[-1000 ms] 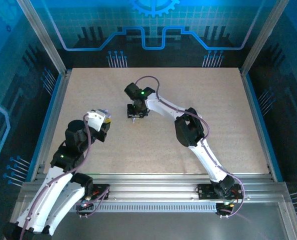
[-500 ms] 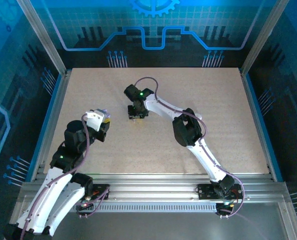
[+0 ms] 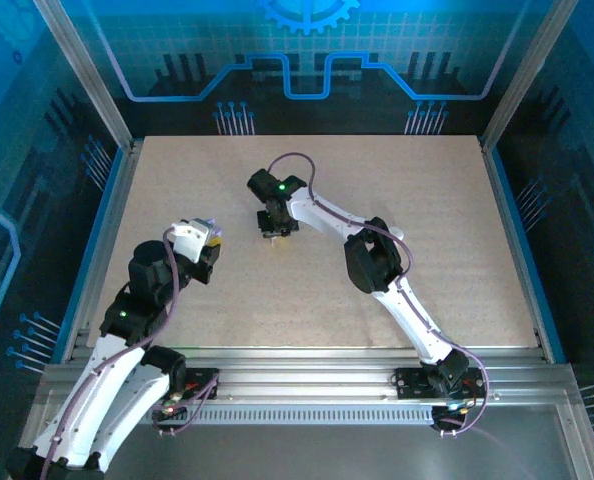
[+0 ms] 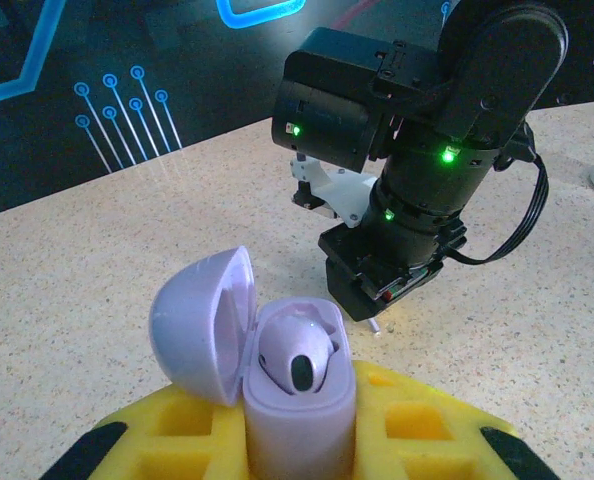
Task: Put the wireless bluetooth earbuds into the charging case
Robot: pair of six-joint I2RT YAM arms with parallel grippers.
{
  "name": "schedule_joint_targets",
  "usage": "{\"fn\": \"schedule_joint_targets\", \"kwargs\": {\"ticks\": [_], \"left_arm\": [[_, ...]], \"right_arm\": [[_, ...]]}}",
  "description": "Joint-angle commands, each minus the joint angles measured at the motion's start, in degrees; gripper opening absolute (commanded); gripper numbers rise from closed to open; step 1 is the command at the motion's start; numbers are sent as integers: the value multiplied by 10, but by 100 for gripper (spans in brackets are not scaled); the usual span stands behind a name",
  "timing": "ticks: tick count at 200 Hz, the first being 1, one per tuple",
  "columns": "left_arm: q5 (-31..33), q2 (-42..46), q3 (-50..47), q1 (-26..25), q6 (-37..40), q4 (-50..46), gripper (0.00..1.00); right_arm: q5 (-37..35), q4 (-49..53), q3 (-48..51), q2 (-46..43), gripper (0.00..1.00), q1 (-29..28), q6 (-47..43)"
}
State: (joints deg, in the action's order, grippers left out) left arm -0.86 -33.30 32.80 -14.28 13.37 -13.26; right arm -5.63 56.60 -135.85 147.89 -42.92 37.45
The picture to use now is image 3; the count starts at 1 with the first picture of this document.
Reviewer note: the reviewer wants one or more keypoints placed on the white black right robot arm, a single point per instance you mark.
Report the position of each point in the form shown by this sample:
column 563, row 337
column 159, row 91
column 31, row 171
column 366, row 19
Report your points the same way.
column 417, row 320

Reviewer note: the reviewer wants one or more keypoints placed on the aluminium table side rail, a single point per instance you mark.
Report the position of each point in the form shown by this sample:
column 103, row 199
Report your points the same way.
column 513, row 240
column 109, row 240

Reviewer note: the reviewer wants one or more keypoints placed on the white earbud charging case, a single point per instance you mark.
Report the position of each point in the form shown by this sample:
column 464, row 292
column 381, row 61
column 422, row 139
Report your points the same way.
column 217, row 230

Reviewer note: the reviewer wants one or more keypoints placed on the aluminium frame post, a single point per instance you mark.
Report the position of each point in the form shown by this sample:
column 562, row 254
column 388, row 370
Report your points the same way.
column 527, row 75
column 84, row 75

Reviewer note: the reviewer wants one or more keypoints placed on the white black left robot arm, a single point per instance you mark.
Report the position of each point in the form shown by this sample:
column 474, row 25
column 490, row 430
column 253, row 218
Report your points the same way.
column 102, row 385

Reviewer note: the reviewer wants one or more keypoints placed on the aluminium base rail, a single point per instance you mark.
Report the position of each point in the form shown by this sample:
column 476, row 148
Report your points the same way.
column 302, row 375

